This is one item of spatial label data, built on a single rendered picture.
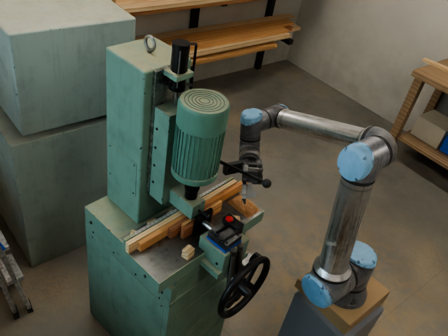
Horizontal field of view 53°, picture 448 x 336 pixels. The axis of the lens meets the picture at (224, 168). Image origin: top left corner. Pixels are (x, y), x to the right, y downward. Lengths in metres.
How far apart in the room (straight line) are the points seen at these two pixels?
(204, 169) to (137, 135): 0.29
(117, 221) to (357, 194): 1.01
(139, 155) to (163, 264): 0.42
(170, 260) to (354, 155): 0.76
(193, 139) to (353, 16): 3.73
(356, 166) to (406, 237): 2.15
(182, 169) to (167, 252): 0.34
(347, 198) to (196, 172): 0.52
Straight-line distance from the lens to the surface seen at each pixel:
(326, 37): 5.26
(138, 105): 1.62
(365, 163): 1.48
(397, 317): 3.07
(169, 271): 1.68
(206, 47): 4.04
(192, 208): 1.73
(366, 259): 1.96
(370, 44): 4.95
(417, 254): 3.52
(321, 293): 1.84
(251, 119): 1.87
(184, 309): 1.97
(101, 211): 2.03
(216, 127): 1.48
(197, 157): 1.53
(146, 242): 1.72
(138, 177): 1.79
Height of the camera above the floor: 2.22
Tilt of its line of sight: 38 degrees down
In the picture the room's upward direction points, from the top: 11 degrees clockwise
